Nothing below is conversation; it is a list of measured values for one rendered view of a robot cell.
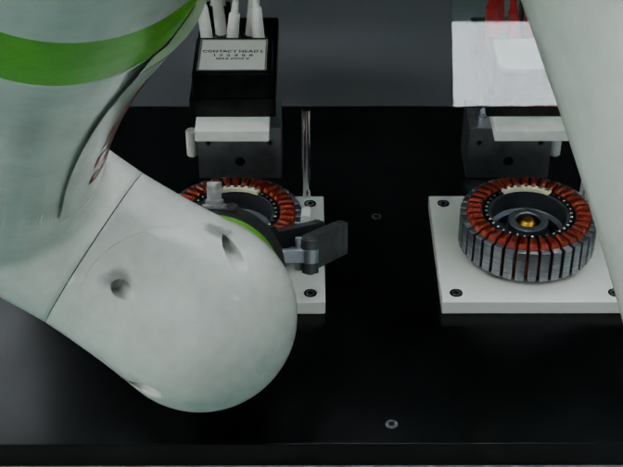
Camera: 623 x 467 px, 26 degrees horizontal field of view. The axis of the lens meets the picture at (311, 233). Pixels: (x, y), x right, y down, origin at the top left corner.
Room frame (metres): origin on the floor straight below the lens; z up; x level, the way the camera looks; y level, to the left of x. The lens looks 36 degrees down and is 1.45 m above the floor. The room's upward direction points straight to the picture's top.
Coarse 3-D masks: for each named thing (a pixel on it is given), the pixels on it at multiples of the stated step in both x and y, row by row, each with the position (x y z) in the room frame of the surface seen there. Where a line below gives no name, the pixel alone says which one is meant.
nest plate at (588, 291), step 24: (432, 216) 0.95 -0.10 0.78; (456, 216) 0.95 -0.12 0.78; (432, 240) 0.93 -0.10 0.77; (456, 240) 0.91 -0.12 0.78; (456, 264) 0.88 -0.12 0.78; (600, 264) 0.88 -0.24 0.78; (456, 288) 0.85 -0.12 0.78; (480, 288) 0.85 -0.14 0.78; (504, 288) 0.85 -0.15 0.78; (528, 288) 0.85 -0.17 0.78; (552, 288) 0.85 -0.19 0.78; (576, 288) 0.85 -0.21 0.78; (600, 288) 0.85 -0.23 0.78; (456, 312) 0.83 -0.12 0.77; (480, 312) 0.83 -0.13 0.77; (504, 312) 0.83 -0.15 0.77; (528, 312) 0.83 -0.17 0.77; (552, 312) 0.83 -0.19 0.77; (576, 312) 0.83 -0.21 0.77; (600, 312) 0.83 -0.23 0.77
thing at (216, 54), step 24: (240, 24) 1.08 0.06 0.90; (264, 24) 1.08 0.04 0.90; (216, 48) 0.99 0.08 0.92; (240, 48) 0.99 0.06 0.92; (264, 48) 0.99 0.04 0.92; (192, 72) 0.95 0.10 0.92; (216, 72) 0.95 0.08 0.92; (240, 72) 0.95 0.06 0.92; (264, 72) 0.95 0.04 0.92; (192, 96) 0.95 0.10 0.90; (216, 96) 0.95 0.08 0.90; (240, 96) 0.95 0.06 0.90; (264, 96) 0.95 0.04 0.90; (216, 120) 0.94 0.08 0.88; (240, 120) 0.94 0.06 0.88; (264, 120) 0.94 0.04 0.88
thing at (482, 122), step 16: (464, 112) 1.06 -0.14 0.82; (464, 128) 1.06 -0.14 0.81; (480, 128) 1.03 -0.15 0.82; (464, 144) 1.05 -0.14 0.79; (480, 144) 1.03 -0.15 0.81; (496, 144) 1.03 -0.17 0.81; (512, 144) 1.03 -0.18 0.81; (528, 144) 1.03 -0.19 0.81; (544, 144) 1.03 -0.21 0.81; (464, 160) 1.04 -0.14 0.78; (480, 160) 1.03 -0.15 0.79; (496, 160) 1.03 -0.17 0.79; (512, 160) 1.03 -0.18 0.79; (528, 160) 1.03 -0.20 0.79; (544, 160) 1.03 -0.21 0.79; (480, 176) 1.03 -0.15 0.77; (496, 176) 1.03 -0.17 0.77; (528, 176) 1.03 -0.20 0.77; (544, 176) 1.03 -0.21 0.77
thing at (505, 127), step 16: (480, 112) 1.05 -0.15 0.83; (496, 112) 0.95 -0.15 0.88; (512, 112) 0.95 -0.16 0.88; (528, 112) 0.95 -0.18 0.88; (544, 112) 0.95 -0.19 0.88; (496, 128) 0.93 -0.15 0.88; (512, 128) 0.93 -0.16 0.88; (528, 128) 0.93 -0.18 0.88; (544, 128) 0.93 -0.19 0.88; (560, 128) 0.93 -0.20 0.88
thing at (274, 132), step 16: (272, 128) 1.03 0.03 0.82; (208, 144) 1.03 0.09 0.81; (224, 144) 1.03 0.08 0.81; (240, 144) 1.03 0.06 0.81; (256, 144) 1.03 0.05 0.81; (272, 144) 1.03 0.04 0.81; (208, 160) 1.03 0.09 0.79; (224, 160) 1.03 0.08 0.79; (240, 160) 1.03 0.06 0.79; (256, 160) 1.03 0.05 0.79; (272, 160) 1.03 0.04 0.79; (208, 176) 1.03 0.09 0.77; (224, 176) 1.03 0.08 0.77; (240, 176) 1.03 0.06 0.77; (256, 176) 1.03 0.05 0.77; (272, 176) 1.03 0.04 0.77
